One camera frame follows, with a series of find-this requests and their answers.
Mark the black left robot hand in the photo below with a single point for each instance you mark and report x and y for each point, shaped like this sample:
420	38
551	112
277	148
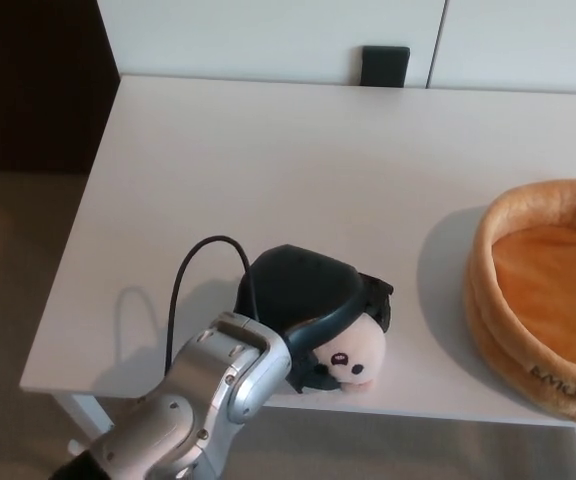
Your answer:
298	285

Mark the cream plush dumpling toy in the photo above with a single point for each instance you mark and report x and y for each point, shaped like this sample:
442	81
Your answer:
358	350

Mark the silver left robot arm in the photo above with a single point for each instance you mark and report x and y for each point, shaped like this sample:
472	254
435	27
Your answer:
208	380

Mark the orange round plush plate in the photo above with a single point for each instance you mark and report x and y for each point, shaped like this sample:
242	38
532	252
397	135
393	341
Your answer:
548	290

